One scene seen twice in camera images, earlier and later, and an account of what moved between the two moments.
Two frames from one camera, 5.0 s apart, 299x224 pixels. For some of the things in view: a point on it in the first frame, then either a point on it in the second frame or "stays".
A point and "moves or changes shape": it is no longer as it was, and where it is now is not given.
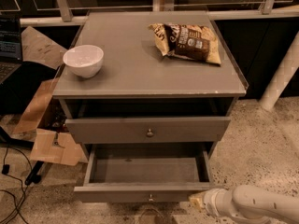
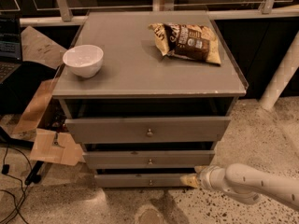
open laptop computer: [10, 44] stays
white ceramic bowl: [84, 61] stays
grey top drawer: [148, 130] stays
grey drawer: [145, 173] moves or changes shape
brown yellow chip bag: [195, 42] stays
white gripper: [209, 201] to [206, 176]
